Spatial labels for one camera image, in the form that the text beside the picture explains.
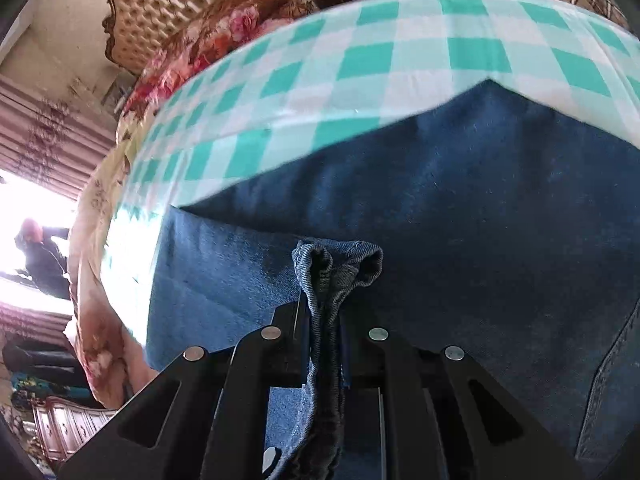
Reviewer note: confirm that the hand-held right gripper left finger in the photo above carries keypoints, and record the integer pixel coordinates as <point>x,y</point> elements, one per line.
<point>287,340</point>

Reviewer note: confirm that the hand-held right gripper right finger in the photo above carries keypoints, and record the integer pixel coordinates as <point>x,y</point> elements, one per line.
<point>362,345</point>

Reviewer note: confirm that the blue denim pants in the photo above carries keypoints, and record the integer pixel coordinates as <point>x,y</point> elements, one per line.
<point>450,210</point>

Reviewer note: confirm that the wooden dresser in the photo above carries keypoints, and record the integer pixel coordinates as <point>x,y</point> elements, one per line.
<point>65,425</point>

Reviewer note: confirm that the yellow floral bedsheet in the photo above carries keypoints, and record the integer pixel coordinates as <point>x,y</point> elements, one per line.
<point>100,190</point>

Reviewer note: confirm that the green checkered tablecloth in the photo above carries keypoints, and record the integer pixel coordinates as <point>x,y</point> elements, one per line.
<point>370,60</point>

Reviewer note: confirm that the tufted leather bed headboard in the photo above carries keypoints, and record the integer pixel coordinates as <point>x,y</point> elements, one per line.
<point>160,5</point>

